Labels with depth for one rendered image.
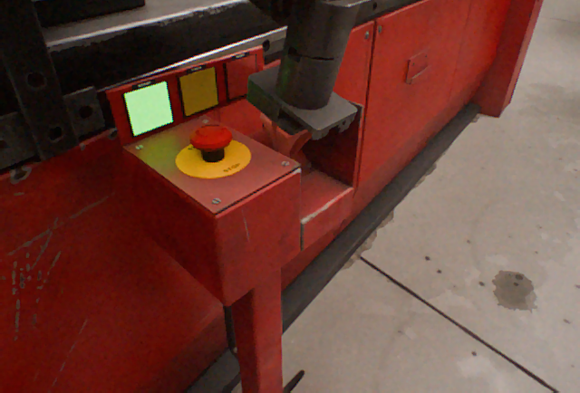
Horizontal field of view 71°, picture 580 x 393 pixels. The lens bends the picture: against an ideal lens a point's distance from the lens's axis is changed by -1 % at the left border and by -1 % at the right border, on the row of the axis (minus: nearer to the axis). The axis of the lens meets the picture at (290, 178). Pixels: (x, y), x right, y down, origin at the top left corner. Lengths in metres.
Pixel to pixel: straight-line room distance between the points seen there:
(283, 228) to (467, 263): 1.13
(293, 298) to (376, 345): 0.26
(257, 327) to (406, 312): 0.75
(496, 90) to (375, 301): 1.52
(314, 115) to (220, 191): 0.12
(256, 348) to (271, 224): 0.28
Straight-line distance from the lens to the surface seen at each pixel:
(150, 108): 0.45
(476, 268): 1.48
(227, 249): 0.37
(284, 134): 0.41
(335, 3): 0.36
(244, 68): 0.51
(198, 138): 0.38
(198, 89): 0.47
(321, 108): 0.41
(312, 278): 1.26
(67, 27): 0.53
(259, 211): 0.37
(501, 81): 2.45
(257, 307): 0.57
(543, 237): 1.71
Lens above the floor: 0.99
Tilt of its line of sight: 35 degrees down
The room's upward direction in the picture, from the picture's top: straight up
